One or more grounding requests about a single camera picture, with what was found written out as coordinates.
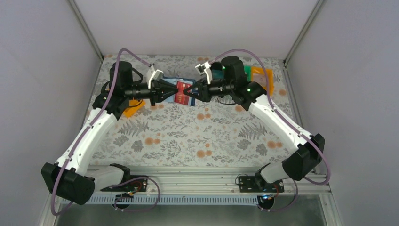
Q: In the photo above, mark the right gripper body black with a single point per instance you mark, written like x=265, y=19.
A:
x=202, y=90

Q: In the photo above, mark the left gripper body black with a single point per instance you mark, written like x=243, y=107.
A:
x=154, y=92

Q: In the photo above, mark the blue leather card holder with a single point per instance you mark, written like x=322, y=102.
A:
x=180, y=97

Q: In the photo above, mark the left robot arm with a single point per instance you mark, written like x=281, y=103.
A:
x=68, y=177

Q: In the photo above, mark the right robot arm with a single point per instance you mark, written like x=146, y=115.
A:
x=305, y=148

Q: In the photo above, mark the teal card stack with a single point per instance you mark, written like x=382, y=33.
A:
x=217, y=74

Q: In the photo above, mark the pale card stack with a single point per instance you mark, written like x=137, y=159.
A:
x=261, y=79

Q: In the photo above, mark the orange bin left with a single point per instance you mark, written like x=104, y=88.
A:
x=133, y=107

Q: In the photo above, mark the orange bin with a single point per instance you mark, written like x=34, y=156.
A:
x=133, y=107
x=269, y=77

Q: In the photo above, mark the green bin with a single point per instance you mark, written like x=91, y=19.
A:
x=248, y=72

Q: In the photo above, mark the orange bin right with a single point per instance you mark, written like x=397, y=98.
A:
x=269, y=77

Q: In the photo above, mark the floral table mat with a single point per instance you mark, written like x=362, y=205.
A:
x=207, y=134

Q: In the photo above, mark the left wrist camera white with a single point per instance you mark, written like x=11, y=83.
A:
x=153, y=74

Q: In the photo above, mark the aluminium mounting rail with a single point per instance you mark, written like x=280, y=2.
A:
x=213, y=180

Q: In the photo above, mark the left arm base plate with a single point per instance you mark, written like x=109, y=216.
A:
x=138, y=185

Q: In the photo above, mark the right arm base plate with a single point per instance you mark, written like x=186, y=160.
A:
x=251, y=184

